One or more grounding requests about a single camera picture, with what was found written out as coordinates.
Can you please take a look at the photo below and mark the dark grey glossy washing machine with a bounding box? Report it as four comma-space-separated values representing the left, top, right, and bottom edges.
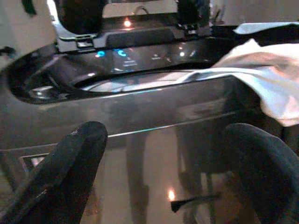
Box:
0, 23, 299, 224

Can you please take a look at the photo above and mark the small green wall hook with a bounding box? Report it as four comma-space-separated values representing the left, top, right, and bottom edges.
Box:
22, 0, 37, 16

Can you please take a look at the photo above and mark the dark sticker with orange logo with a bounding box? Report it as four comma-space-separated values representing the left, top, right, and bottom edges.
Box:
20, 155, 46, 172

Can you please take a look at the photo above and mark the small black wall hook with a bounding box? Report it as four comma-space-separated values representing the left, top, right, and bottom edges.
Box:
0, 46, 16, 58

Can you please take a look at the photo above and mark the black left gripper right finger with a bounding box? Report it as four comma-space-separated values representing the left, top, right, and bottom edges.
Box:
225, 123, 299, 224

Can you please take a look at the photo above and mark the dark washer lid with hinges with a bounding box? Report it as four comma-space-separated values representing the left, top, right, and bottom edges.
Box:
52, 0, 212, 53

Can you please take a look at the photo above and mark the white garment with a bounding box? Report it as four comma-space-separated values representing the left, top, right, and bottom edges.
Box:
179, 38, 299, 128

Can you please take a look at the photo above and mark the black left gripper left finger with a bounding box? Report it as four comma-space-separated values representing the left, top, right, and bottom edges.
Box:
0, 121, 109, 224

